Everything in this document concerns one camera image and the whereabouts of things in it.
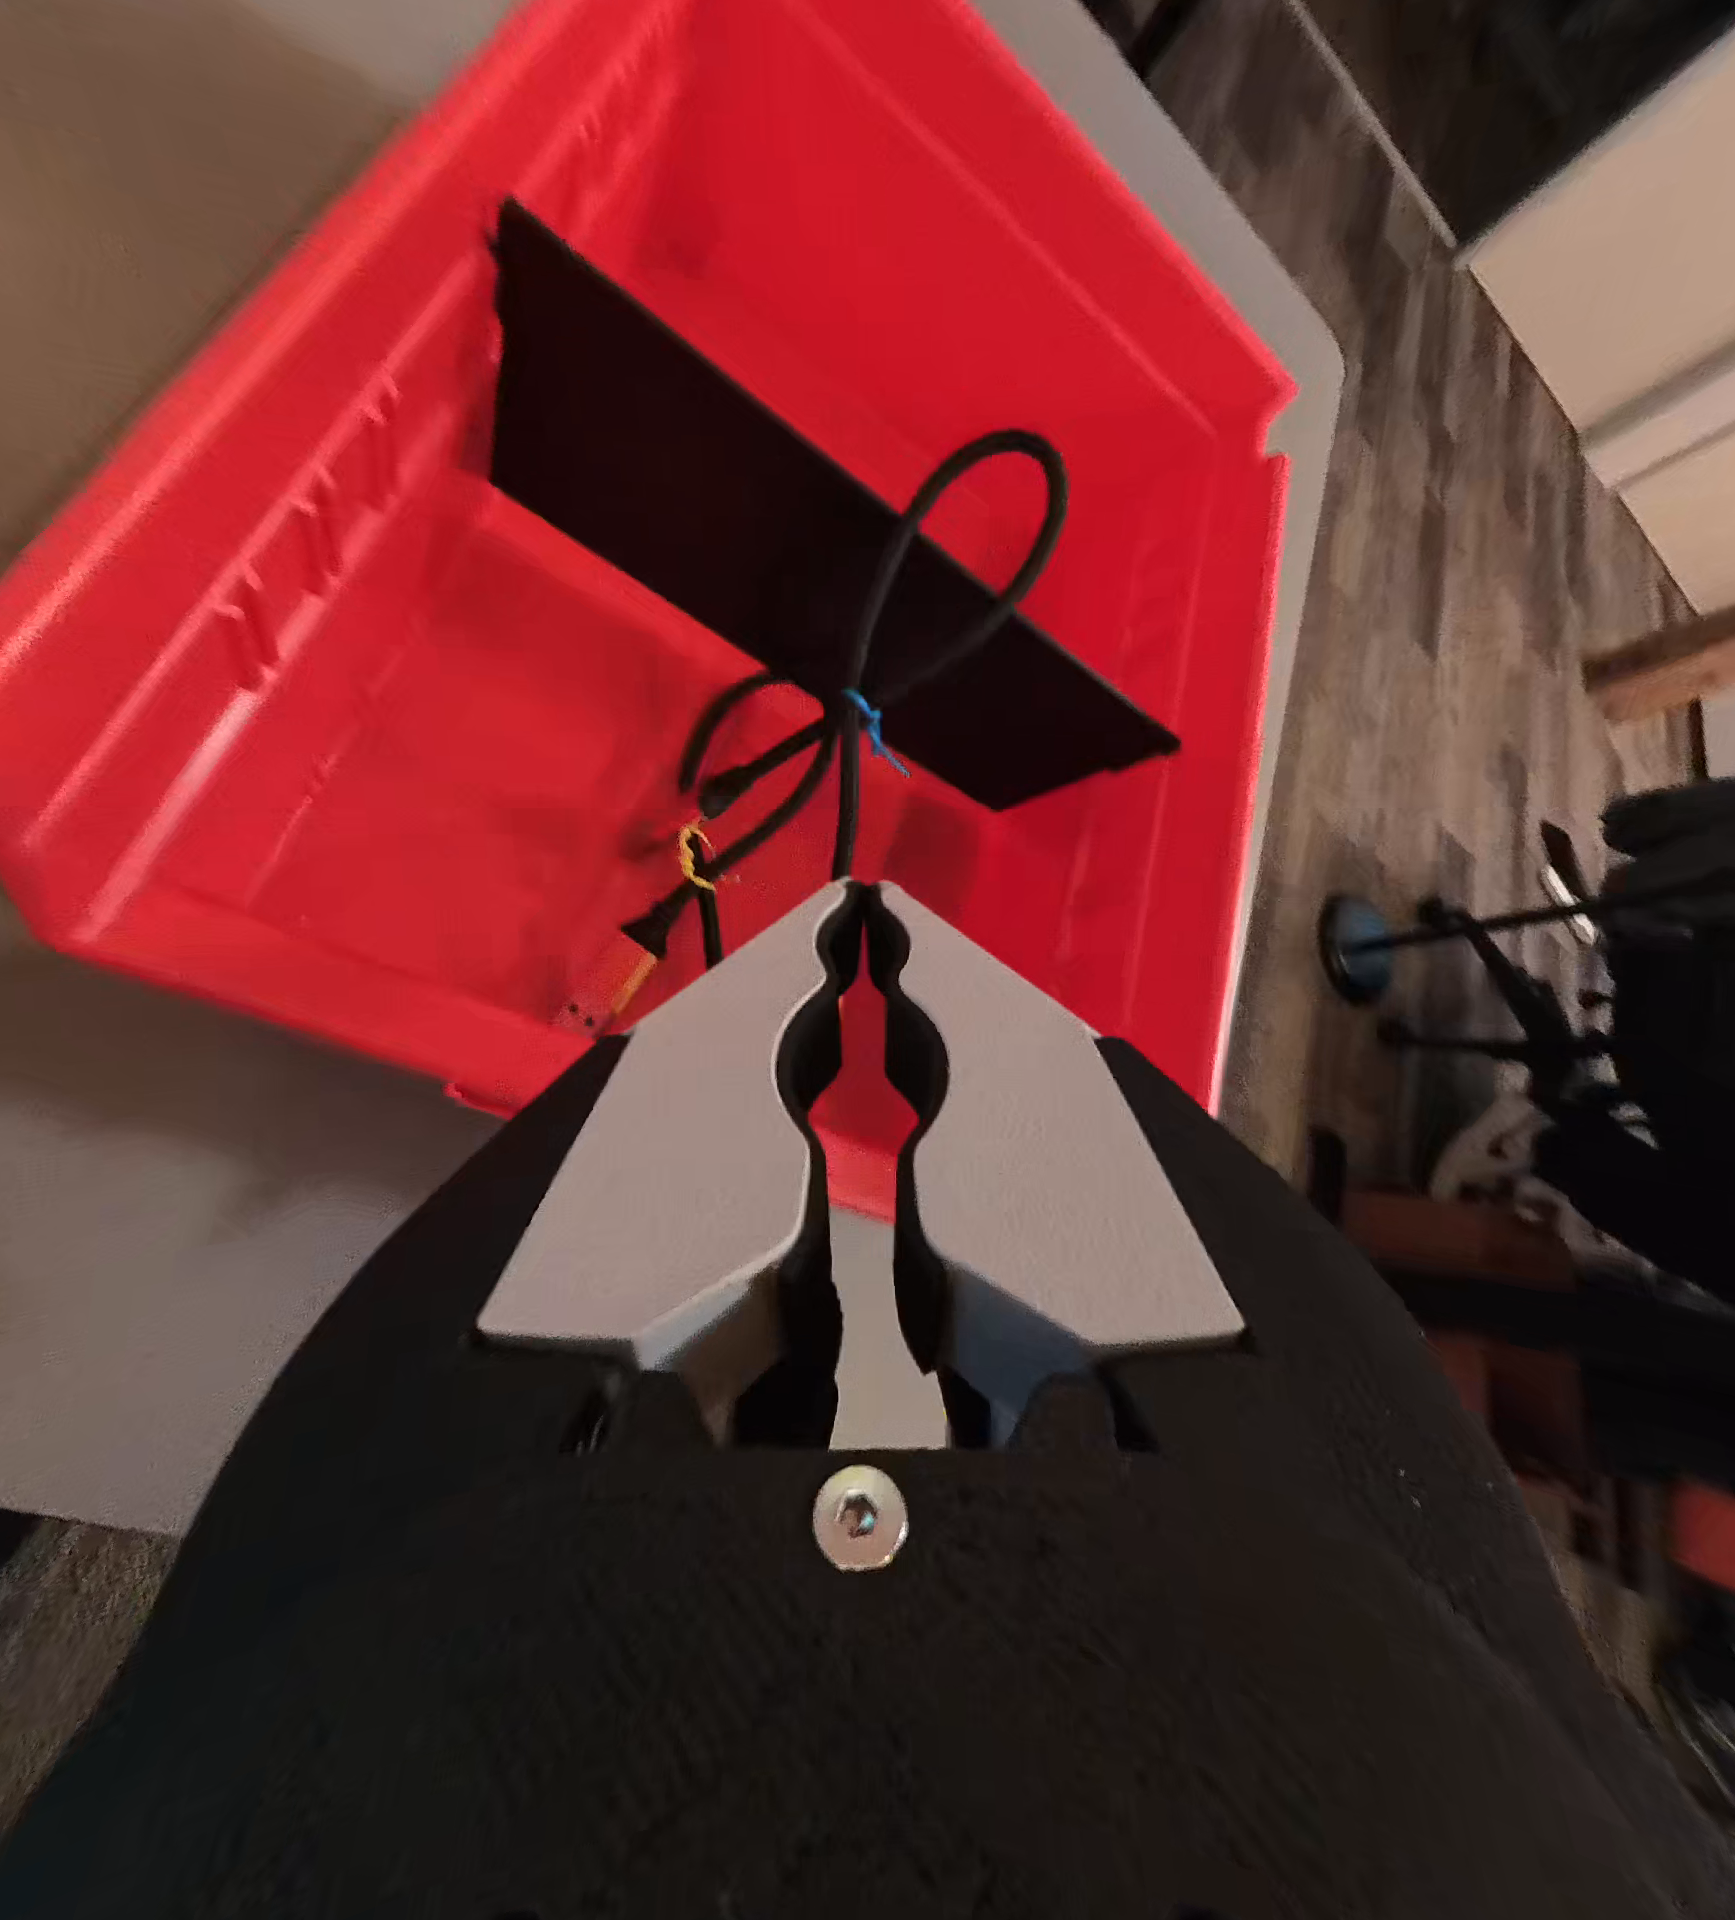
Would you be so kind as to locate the red plastic bin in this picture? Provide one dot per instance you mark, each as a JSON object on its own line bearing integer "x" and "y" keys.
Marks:
{"x": 357, "y": 450}

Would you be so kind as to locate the black bin divider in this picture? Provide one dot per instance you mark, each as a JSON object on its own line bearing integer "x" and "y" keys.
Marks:
{"x": 689, "y": 450}

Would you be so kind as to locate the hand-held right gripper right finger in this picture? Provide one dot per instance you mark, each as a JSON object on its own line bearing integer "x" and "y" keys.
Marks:
{"x": 1079, "y": 1200}

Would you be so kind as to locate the black office chair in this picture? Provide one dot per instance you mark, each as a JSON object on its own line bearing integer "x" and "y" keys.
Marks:
{"x": 1708, "y": 841}

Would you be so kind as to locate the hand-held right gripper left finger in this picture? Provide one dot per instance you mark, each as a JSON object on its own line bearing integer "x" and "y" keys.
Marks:
{"x": 659, "y": 1200}

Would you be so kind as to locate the wooden post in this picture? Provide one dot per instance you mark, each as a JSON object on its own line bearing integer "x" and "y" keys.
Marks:
{"x": 1708, "y": 661}

